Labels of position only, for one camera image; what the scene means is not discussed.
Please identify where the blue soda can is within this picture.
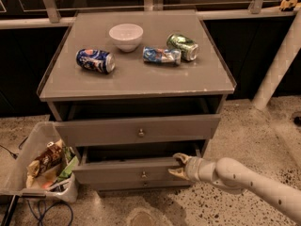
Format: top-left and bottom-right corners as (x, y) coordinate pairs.
(76, 49), (115, 74)

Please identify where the grey bottom drawer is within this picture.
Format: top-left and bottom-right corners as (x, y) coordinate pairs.
(90, 181), (191, 191)

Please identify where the crushed light blue can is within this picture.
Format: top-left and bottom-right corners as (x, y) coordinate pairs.
(142, 46), (182, 66)

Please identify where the green soda can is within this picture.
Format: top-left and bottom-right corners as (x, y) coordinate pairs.
(166, 34), (199, 61)

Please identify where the black cable on floor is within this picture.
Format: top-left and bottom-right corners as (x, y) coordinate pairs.
(0, 135), (30, 160)

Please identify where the green snack packet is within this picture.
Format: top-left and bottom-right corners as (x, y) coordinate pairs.
(57, 147), (78, 182)

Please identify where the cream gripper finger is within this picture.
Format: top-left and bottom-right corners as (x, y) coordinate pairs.
(173, 153), (191, 165)
(168, 168), (189, 180)

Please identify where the white ceramic bowl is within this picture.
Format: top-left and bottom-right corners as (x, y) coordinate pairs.
(109, 24), (144, 52)

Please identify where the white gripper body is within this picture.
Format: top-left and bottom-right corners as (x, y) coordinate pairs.
(184, 156), (217, 183)

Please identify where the blue cable on floor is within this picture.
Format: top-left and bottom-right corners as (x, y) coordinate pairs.
(27, 199), (75, 226)

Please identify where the yellow object on ledge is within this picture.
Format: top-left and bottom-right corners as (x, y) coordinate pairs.
(279, 0), (298, 11)

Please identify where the white diagonal pole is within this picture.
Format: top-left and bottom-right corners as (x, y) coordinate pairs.
(252, 11), (301, 110)

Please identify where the metal railing frame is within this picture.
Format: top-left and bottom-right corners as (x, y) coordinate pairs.
(0, 0), (301, 29)

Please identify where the grey drawer cabinet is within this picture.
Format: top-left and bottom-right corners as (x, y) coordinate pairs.
(37, 9), (238, 192)

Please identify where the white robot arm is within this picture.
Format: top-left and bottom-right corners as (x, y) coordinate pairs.
(168, 153), (301, 225)

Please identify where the grey drawer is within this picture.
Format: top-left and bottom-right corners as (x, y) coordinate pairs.
(55, 115), (220, 147)
(90, 181), (191, 191)
(73, 141), (203, 185)

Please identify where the brown snack bag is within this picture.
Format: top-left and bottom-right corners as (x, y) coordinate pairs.
(27, 140), (63, 178)

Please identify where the grey top drawer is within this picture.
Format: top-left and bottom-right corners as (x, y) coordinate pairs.
(55, 115), (220, 147)

